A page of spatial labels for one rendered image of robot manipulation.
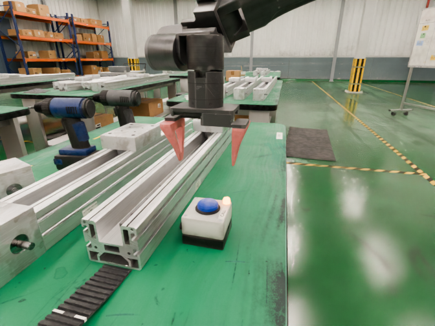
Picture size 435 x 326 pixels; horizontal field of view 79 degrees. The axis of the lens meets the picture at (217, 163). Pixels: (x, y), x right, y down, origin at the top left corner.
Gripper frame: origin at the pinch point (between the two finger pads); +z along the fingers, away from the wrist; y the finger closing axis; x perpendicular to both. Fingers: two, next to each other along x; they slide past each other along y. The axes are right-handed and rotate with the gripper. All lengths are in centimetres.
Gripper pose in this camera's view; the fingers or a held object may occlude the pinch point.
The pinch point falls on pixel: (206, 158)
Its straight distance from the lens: 46.6
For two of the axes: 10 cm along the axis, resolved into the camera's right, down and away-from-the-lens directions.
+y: -9.7, -0.9, 2.2
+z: 0.0, 9.3, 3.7
